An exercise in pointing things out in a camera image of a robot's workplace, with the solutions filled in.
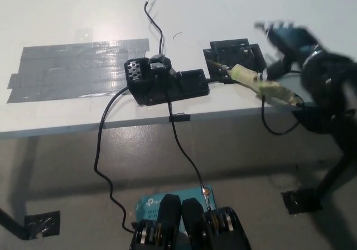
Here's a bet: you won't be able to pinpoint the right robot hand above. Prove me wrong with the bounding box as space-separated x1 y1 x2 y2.
253 20 324 81

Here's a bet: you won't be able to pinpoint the tape-wrapped soldering iron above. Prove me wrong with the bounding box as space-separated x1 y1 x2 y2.
211 61 302 106

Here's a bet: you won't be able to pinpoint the black soldering iron cable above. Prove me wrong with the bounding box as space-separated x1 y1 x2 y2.
260 95 305 135

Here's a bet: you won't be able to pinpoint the black soldering iron base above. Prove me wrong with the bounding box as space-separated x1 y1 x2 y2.
123 54 210 107

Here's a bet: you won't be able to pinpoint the black robot torso blocks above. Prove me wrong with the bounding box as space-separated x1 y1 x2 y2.
128 194 249 250

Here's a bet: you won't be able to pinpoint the black taped plastic tray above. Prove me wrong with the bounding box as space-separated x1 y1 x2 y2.
202 39 268 85

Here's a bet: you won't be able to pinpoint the small black tape strip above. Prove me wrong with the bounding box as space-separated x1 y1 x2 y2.
169 112 191 123

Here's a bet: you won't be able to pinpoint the teal router box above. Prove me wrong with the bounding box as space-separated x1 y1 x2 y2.
136 187 217 231

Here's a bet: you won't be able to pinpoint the black wire with bare end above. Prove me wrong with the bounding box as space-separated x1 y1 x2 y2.
143 0 165 56

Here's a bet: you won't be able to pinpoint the black cable with ring terminal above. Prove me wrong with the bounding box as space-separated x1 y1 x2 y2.
166 93 213 210

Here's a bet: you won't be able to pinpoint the long black curly cable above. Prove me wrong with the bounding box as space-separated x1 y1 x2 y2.
94 87 136 233

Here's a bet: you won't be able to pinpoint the grey duct tape patch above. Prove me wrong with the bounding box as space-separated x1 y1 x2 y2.
6 39 151 104

